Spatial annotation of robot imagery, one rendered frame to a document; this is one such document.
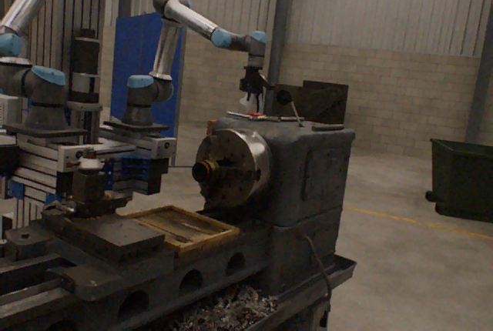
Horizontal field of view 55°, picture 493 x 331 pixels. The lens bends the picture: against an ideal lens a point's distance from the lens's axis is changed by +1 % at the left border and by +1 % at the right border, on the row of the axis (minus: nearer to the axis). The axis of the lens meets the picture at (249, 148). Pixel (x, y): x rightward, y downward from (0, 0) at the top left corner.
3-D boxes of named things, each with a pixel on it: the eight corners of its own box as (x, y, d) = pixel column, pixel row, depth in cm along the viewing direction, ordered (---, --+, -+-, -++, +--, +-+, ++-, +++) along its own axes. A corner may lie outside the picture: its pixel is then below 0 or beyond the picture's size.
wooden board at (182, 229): (170, 212, 190) (171, 203, 190) (239, 239, 169) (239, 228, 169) (108, 227, 166) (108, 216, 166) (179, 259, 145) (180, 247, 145)
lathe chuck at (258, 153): (201, 184, 204) (220, 117, 195) (256, 218, 187) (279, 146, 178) (186, 186, 197) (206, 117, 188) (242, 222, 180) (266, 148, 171)
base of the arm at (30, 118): (16, 125, 181) (17, 99, 180) (51, 123, 194) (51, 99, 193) (41, 131, 174) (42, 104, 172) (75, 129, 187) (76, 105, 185)
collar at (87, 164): (92, 163, 149) (92, 154, 149) (108, 168, 144) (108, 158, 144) (69, 165, 143) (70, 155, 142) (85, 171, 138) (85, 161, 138)
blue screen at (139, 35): (91, 125, 1015) (97, 14, 979) (128, 126, 1054) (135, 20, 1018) (146, 167, 662) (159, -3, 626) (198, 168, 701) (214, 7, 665)
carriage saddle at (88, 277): (82, 225, 165) (84, 209, 164) (176, 270, 137) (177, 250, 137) (-7, 245, 141) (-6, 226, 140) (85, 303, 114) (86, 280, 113)
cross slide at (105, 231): (79, 211, 162) (80, 198, 161) (165, 249, 137) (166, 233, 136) (32, 219, 149) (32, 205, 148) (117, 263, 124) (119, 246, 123)
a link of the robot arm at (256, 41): (253, 32, 214) (270, 33, 210) (250, 56, 216) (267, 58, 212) (246, 30, 207) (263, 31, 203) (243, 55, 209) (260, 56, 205)
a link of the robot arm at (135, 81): (120, 101, 222) (122, 73, 220) (139, 101, 234) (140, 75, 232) (140, 105, 217) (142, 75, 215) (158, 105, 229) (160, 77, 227)
